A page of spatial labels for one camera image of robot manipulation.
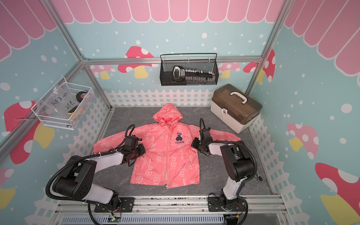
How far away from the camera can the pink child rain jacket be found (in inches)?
32.5

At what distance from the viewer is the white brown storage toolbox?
0.95 meters

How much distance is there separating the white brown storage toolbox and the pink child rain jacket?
96mm
